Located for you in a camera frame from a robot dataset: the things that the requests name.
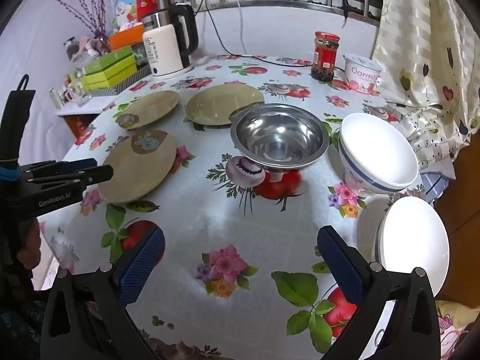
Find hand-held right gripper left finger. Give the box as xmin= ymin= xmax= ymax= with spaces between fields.
xmin=39 ymin=227 xmax=166 ymax=360

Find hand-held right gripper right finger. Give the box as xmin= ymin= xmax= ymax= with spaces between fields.
xmin=317 ymin=226 xmax=441 ymax=360

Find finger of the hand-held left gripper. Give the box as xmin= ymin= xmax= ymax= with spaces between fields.
xmin=35 ymin=164 xmax=114 ymax=193
xmin=22 ymin=158 xmax=100 ymax=179

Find tan plate with blue print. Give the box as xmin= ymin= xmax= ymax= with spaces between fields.
xmin=98 ymin=128 xmax=178 ymax=204

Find white bowl with blue stripe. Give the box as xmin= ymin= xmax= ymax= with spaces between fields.
xmin=338 ymin=112 xmax=419 ymax=197
xmin=356 ymin=195 xmax=451 ymax=299

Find tan round plate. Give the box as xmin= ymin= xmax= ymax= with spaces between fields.
xmin=115 ymin=90 xmax=181 ymax=130
xmin=185 ymin=83 xmax=265 ymax=126

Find stainless steel bowl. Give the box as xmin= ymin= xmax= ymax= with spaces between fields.
xmin=230 ymin=103 xmax=330 ymax=173

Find person's left hand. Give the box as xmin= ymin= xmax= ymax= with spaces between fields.
xmin=15 ymin=219 xmax=43 ymax=271

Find clear glass cup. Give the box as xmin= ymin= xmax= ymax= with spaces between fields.
xmin=65 ymin=77 xmax=92 ymax=106

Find floral vegetable print tablecloth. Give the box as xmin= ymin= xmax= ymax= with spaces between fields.
xmin=37 ymin=54 xmax=443 ymax=360

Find striped flat box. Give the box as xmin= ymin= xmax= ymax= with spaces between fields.
xmin=90 ymin=70 xmax=151 ymax=97

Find green flat box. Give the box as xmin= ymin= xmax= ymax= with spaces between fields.
xmin=82 ymin=44 xmax=134 ymax=74
xmin=80 ymin=59 xmax=138 ymax=91

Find glass jar with dark lid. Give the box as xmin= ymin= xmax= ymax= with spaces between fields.
xmin=63 ymin=37 xmax=81 ymax=62

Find blue folded cloth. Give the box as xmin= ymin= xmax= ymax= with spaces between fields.
xmin=419 ymin=172 xmax=449 ymax=200

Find brown wooden panel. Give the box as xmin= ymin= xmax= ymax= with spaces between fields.
xmin=433 ymin=142 xmax=480 ymax=308

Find colourful striped blanket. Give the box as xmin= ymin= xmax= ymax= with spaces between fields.
xmin=436 ymin=299 xmax=478 ymax=350

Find dark patterned clothing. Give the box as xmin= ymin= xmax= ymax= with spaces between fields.
xmin=0 ymin=296 xmax=44 ymax=360

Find orange box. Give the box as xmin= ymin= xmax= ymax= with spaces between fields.
xmin=109 ymin=25 xmax=145 ymax=50

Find white cylindrical container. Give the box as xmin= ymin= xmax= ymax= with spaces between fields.
xmin=142 ymin=23 xmax=184 ymax=76

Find white kettle base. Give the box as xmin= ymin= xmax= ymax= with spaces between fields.
xmin=152 ymin=55 xmax=205 ymax=80

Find purple flower branches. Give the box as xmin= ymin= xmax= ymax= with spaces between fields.
xmin=41 ymin=0 xmax=113 ymax=41

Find colourful cartoon print bag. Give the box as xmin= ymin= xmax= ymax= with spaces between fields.
xmin=101 ymin=0 xmax=141 ymax=32

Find white electric kettle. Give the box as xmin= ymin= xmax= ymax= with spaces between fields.
xmin=140 ymin=4 xmax=199 ymax=68

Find white yogurt tub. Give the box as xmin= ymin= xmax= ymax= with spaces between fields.
xmin=343 ymin=52 xmax=383 ymax=94

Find sauce jar with red lid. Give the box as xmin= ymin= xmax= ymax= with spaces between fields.
xmin=311 ymin=31 xmax=340 ymax=82

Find cream curtain with heart print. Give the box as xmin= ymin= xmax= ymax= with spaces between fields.
xmin=371 ymin=0 xmax=480 ymax=181

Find black hook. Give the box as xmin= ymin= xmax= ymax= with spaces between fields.
xmin=341 ymin=0 xmax=359 ymax=29

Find black power cable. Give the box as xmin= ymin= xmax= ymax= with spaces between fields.
xmin=195 ymin=0 xmax=314 ymax=67

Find white cable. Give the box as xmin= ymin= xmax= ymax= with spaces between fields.
xmin=237 ymin=1 xmax=247 ymax=56

